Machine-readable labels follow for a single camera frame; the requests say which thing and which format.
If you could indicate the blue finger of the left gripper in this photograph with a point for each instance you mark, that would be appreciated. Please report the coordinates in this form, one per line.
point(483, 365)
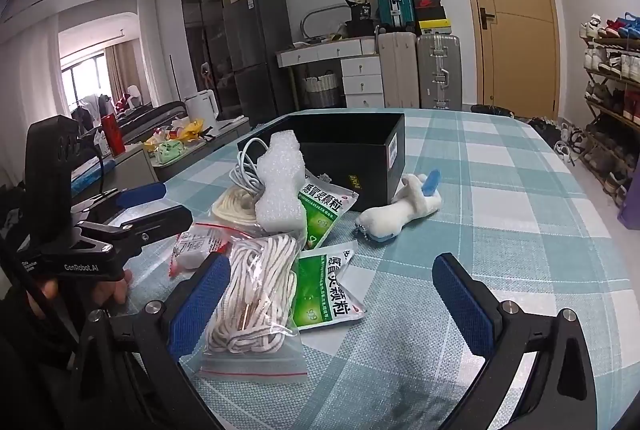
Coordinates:
point(130, 198)
point(156, 226)

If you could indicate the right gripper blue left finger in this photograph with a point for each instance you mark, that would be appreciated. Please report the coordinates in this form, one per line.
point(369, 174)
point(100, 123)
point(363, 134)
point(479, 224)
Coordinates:
point(165, 331)

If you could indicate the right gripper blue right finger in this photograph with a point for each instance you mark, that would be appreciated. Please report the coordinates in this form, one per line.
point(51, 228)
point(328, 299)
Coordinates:
point(492, 329)

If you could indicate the small red-striped plastic bag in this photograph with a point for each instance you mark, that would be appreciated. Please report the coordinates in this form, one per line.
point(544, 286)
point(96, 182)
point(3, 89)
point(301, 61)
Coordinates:
point(193, 246)

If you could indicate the white foam block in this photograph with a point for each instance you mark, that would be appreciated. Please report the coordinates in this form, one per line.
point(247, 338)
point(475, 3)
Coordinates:
point(281, 169)

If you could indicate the green medicine sachet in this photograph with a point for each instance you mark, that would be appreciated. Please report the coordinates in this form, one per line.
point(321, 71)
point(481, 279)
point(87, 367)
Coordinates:
point(325, 204)
point(321, 300)

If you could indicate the white plush toy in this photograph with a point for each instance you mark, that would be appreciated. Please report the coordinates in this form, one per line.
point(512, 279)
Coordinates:
point(417, 198)

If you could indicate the cream rope coil bag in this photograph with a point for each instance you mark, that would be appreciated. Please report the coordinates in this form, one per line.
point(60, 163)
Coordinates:
point(236, 206)

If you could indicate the person's left hand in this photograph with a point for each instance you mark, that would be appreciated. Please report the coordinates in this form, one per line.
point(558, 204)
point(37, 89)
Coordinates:
point(99, 293)

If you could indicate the grey side cabinet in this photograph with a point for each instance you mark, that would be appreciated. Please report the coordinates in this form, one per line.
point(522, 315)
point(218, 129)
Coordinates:
point(135, 167)

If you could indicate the red thermos bottle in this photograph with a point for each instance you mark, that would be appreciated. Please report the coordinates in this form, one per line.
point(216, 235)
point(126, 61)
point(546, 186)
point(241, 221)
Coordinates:
point(113, 134)

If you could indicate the yellow snack bag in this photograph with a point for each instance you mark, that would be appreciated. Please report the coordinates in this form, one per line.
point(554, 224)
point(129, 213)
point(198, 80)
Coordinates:
point(186, 131)

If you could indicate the white electric kettle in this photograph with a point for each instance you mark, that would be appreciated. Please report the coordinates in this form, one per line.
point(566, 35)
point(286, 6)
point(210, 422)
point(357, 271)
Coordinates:
point(203, 105)

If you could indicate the woven laundry basket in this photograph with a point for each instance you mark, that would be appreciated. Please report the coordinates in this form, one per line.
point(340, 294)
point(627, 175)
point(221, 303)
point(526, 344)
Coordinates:
point(322, 91)

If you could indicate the black cardboard box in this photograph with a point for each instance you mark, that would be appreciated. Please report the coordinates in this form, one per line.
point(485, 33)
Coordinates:
point(361, 150)

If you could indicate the dark grey refrigerator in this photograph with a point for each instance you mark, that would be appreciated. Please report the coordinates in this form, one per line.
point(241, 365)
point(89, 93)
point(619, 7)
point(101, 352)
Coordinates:
point(256, 31)

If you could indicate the white drawer desk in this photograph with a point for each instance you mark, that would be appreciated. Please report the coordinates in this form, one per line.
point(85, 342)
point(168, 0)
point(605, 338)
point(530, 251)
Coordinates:
point(361, 72)

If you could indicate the black tote bag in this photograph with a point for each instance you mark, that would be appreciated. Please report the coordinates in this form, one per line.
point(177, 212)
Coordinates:
point(360, 22)

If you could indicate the silver aluminium suitcase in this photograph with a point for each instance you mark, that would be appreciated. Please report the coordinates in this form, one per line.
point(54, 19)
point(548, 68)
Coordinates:
point(440, 71)

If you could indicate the beige suitcase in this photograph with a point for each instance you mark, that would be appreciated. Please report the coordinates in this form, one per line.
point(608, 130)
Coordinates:
point(399, 69)

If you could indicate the wooden shoe rack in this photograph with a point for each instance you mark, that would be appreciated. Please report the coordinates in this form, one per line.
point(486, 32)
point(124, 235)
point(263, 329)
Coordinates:
point(611, 61)

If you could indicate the wooden door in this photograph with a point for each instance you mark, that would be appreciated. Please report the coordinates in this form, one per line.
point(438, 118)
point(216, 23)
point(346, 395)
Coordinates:
point(517, 55)

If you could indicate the stack of shoe boxes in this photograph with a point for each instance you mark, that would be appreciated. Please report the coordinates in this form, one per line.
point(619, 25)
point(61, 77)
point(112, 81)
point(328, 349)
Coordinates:
point(431, 16)

